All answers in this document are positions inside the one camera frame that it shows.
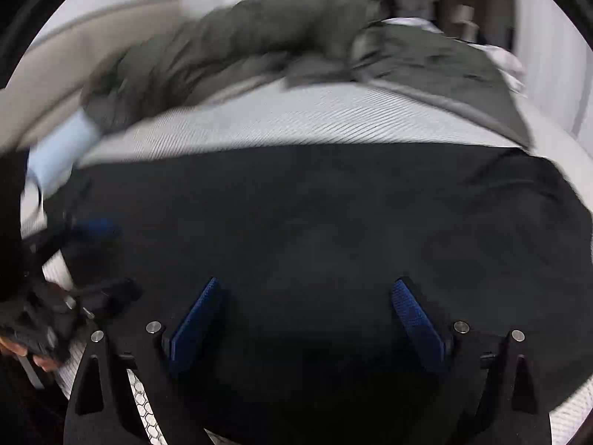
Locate white hexagon-pattern mattress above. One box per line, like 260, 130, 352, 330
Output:
21, 76, 593, 445

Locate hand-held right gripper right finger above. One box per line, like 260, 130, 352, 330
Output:
391, 277, 553, 445

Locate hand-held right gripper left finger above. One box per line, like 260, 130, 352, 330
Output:
62, 277, 227, 445

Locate person's left hand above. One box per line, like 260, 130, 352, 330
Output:
0, 331, 61, 374

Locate white curtain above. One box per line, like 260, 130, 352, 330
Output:
512, 0, 593, 142

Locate light blue pillow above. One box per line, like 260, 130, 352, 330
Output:
25, 111, 103, 195

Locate brown wooden furniture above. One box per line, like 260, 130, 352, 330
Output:
439, 0, 516, 52

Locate beige padded headboard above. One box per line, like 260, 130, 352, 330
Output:
0, 0, 186, 154

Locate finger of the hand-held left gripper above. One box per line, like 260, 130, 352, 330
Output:
62, 278, 142, 318
25, 217, 121, 260

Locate grey-green duvet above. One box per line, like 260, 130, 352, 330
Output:
81, 0, 536, 149

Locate black pants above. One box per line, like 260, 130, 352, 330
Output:
42, 141, 593, 445

